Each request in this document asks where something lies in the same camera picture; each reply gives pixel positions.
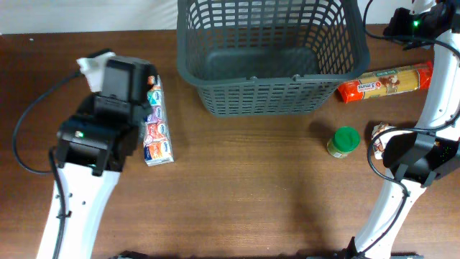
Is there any green lid jar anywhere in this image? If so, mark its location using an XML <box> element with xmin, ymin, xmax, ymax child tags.
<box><xmin>326</xmin><ymin>127</ymin><xmax>360</xmax><ymax>158</ymax></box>

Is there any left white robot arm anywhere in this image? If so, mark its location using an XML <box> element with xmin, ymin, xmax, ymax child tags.
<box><xmin>37</xmin><ymin>52</ymin><xmax>157</xmax><ymax>258</ymax></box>

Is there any crumpled beige snack bag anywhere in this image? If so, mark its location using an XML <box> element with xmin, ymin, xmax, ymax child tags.
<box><xmin>372</xmin><ymin>123</ymin><xmax>395</xmax><ymax>160</ymax></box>

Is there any grey plastic shopping basket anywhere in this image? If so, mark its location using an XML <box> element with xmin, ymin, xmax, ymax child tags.
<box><xmin>177</xmin><ymin>0</ymin><xmax>370</xmax><ymax>117</ymax></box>

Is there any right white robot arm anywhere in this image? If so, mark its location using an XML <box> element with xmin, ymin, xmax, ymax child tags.
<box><xmin>338</xmin><ymin>0</ymin><xmax>459</xmax><ymax>258</ymax></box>

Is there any red spaghetti package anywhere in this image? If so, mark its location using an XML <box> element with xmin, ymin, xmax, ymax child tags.
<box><xmin>338</xmin><ymin>61</ymin><xmax>433</xmax><ymax>103</ymax></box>

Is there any Kleenex tissue multipack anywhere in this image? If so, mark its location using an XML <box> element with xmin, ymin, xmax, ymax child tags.
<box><xmin>143</xmin><ymin>76</ymin><xmax>174</xmax><ymax>166</ymax></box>

